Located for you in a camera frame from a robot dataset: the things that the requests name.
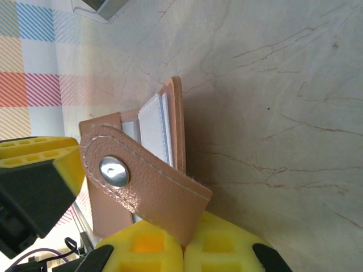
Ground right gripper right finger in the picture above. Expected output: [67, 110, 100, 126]
[183, 211, 293, 272]

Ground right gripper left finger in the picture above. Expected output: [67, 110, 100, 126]
[74, 219, 185, 272]

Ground aluminium side rail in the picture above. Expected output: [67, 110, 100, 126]
[70, 202, 99, 252]

